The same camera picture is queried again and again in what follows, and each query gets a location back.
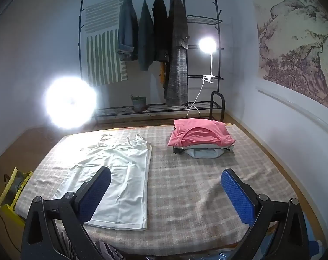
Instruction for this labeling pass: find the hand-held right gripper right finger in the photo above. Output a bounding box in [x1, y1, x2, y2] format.
[221, 168, 311, 260]

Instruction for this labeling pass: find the black metal clothes rack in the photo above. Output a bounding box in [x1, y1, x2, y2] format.
[80, 0, 225, 125]

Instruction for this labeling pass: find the white clip lamp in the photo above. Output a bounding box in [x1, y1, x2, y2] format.
[198, 36, 217, 84]

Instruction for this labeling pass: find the yellow bag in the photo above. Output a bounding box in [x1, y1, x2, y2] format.
[0, 167, 34, 218]

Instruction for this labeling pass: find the striped grey cloth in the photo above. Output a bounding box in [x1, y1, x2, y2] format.
[56, 230, 127, 260]

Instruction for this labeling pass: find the plaid blanket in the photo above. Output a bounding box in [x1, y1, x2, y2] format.
[15, 125, 302, 256]

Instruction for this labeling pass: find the white tank top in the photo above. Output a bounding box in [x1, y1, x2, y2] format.
[52, 134, 153, 231]

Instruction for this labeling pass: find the green striped wall hanging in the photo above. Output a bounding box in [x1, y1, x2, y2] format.
[84, 0, 129, 87]

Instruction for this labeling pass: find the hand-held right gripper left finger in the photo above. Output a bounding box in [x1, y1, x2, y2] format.
[20, 166, 112, 260]

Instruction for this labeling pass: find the white lamp cable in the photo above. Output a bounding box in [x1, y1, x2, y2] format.
[186, 78, 208, 120]

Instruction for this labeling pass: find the yellow patterned garment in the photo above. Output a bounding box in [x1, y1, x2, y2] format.
[159, 61, 167, 90]

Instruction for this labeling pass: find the landscape wall mural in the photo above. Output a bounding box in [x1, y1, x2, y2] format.
[253, 0, 328, 111]

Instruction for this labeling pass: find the blue denim jacket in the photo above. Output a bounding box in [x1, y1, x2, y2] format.
[117, 0, 135, 61]

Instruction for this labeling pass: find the pink folded garment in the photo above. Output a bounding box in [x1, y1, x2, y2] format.
[167, 118, 236, 148]

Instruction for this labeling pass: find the grey plaid coat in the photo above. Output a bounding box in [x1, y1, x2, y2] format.
[164, 0, 190, 106]

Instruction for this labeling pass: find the teal sweater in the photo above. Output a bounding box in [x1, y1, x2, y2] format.
[138, 0, 155, 71]

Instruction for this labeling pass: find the potted plant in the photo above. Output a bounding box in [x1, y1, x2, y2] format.
[130, 94, 148, 112]

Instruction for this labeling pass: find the ring light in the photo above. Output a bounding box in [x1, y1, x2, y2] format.
[45, 73, 98, 130]

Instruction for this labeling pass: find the black jacket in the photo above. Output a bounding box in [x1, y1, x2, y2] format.
[152, 0, 170, 62]

